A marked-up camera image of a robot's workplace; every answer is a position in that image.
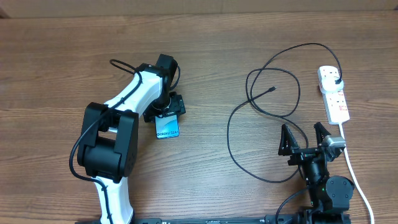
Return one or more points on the white power extension strip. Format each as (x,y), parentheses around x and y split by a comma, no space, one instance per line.
(335,103)

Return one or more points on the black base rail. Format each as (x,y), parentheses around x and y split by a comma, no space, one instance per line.
(268,219)

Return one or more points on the white charger adapter plug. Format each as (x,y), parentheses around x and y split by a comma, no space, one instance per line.
(330,85)

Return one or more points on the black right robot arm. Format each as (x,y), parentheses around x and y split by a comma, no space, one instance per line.
(329,195)

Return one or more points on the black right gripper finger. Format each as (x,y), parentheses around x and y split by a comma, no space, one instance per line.
(288,144)
(321,132)

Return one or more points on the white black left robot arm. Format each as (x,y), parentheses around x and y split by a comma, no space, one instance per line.
(106,151)

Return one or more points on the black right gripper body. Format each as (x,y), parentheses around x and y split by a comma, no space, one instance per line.
(301,155)

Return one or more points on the Samsung Galaxy smartphone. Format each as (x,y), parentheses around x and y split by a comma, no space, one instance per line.
(167,127)

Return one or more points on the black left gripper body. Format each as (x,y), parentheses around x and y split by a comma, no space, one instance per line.
(170,105)

